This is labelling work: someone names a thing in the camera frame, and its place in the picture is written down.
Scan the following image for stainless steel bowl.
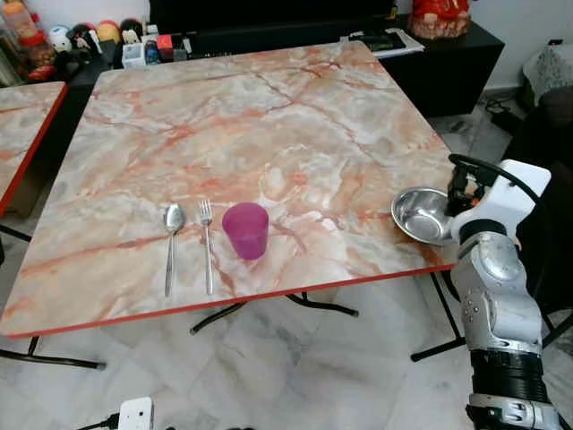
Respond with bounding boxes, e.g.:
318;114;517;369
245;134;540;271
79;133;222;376
390;185;455;245

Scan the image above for dark chair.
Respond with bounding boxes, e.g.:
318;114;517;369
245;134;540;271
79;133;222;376
503;85;573;348

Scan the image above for black low cabinet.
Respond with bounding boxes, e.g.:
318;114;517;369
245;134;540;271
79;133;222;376
54;16;507;119

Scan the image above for black metal table legs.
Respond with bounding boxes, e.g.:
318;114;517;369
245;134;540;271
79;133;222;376
0;269;468;371

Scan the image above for patterned grey cushion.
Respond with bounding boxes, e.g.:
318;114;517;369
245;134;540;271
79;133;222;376
523;45;573;101

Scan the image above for white tray with black remote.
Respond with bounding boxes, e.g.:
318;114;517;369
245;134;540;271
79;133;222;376
340;27;427;60

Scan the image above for red seated figurine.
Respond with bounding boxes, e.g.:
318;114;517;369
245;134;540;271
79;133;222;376
410;0;472;40

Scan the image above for purple plastic cup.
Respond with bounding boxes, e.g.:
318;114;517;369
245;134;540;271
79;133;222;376
221;202;270;262

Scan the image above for stainless steel fork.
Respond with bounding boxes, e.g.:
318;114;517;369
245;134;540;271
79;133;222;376
198;199;215;297

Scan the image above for black television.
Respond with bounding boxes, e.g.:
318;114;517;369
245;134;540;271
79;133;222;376
148;0;400;34

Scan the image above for stainless steel spoon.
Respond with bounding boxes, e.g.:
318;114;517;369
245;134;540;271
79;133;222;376
163;203;186;298

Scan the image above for small white box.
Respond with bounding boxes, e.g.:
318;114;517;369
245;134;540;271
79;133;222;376
122;44;146;70

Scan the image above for black-haired doll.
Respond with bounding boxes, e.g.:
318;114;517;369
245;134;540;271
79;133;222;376
120;18;144;46

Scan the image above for yellow-headed doll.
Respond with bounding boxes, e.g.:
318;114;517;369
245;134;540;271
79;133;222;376
96;20;121;47

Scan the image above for white round figurine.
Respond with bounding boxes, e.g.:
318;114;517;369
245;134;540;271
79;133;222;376
48;26;73;53

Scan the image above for small marble red-edged table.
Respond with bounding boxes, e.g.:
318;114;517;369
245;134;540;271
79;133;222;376
0;82;69;216

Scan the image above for red-lidded snack jar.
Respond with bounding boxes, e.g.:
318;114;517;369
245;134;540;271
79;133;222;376
18;30;56;80

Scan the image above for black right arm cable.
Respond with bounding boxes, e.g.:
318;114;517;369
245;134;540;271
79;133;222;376
448;153;540;205

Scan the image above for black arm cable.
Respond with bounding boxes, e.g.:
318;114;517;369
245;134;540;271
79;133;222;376
76;413;122;430
448;153;540;205

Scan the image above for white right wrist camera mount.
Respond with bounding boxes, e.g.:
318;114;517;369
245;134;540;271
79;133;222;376
449;159;552;241

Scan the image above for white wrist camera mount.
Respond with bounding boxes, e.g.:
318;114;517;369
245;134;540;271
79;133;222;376
118;397;155;430
449;159;552;241

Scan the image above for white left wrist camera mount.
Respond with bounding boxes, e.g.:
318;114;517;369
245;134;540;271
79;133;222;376
118;397;155;430

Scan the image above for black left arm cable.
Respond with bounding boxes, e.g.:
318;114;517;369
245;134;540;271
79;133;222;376
76;413;122;430

